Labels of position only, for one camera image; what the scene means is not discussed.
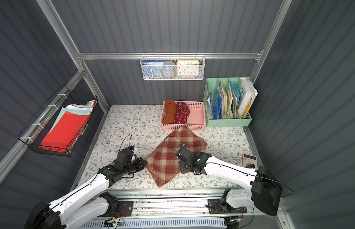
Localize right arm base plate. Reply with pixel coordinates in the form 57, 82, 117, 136
206, 198, 247, 214

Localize black wire side basket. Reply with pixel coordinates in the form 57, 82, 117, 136
18, 86, 98, 156

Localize dark red polka-dot skirt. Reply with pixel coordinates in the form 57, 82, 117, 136
173, 102, 190, 124

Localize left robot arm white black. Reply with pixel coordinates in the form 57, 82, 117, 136
25, 148, 147, 229

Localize pink plastic basket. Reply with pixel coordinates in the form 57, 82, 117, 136
159, 100, 206, 131

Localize blue box in basket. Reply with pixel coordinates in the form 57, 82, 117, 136
141, 60, 165, 80

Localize white book in organizer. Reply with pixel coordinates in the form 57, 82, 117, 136
238, 77, 258, 119

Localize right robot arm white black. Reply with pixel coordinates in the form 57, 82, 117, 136
176, 144, 283, 216

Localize grey tape roll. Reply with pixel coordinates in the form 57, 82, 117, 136
160, 61, 176, 79

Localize red paper stack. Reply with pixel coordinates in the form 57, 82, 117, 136
40, 111, 89, 153

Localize mint green file organizer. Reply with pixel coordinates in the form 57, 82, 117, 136
203, 77, 252, 127

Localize yellow alarm clock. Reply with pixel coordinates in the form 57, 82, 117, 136
176, 60, 200, 78

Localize blue folders in organizer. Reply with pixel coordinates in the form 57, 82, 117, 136
210, 90, 223, 120

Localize white wire wall basket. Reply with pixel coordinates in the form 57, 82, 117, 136
140, 55, 206, 81

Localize small orange white card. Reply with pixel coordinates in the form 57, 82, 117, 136
242, 154, 258, 169

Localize red plaid skirt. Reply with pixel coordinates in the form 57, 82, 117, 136
146, 126, 208, 187

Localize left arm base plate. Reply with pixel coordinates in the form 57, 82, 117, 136
101, 201, 134, 218

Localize rust orange skirt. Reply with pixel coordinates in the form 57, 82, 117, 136
162, 100, 176, 124

